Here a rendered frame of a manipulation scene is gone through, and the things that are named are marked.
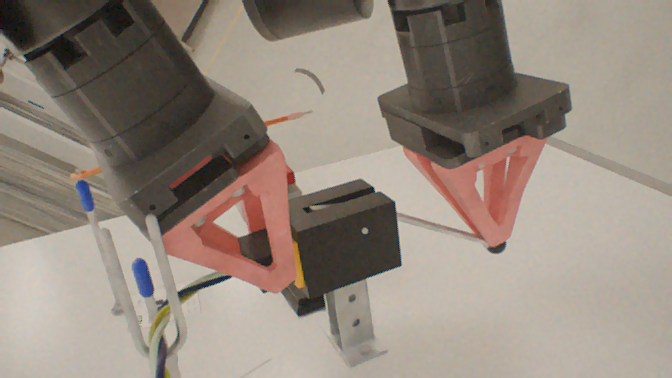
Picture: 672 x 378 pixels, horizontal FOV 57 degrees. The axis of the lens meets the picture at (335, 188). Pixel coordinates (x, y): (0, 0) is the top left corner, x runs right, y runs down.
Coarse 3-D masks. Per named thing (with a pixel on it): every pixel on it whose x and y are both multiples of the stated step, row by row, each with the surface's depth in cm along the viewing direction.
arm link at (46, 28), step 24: (0, 0) 22; (24, 0) 22; (48, 0) 22; (72, 0) 22; (96, 0) 23; (120, 0) 23; (0, 24) 22; (24, 24) 22; (48, 24) 22; (72, 24) 22; (120, 24) 24; (24, 48) 23; (72, 48) 24
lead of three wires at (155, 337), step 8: (216, 272) 31; (200, 280) 30; (208, 280) 31; (216, 280) 31; (224, 280) 31; (184, 288) 29; (192, 288) 30; (200, 288) 30; (184, 296) 29; (160, 304) 27; (168, 304) 27; (160, 312) 26; (168, 312) 27; (160, 320) 26; (168, 320) 26; (152, 328) 25; (160, 328) 24; (152, 336) 24; (160, 336) 24; (152, 344) 23; (160, 344) 23
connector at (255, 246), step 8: (256, 232) 33; (264, 232) 33; (240, 240) 33; (248, 240) 32; (256, 240) 32; (264, 240) 32; (240, 248) 33; (248, 248) 32; (256, 248) 32; (264, 248) 31; (248, 256) 32; (256, 256) 31; (264, 256) 31; (264, 264) 31
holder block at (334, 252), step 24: (336, 192) 34; (360, 192) 34; (312, 216) 32; (336, 216) 31; (360, 216) 32; (384, 216) 32; (312, 240) 31; (336, 240) 31; (360, 240) 32; (384, 240) 33; (312, 264) 31; (336, 264) 32; (360, 264) 33; (384, 264) 33; (312, 288) 32; (336, 288) 32
